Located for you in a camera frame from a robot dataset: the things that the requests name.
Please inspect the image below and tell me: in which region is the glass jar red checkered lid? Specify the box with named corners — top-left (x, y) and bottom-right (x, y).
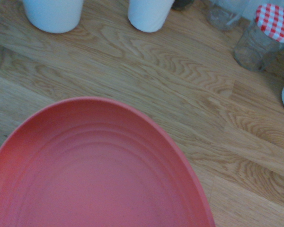
top-left (232, 2), bottom-right (284, 72)

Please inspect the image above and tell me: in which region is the tall white cup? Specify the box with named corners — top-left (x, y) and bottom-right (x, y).
top-left (127, 0), bottom-right (176, 33)

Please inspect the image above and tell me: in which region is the coral red plate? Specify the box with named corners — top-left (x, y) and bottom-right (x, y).
top-left (0, 96), bottom-right (216, 227)

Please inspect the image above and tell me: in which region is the clear bottle with green lid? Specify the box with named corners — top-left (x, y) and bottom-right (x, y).
top-left (206, 0), bottom-right (247, 32)

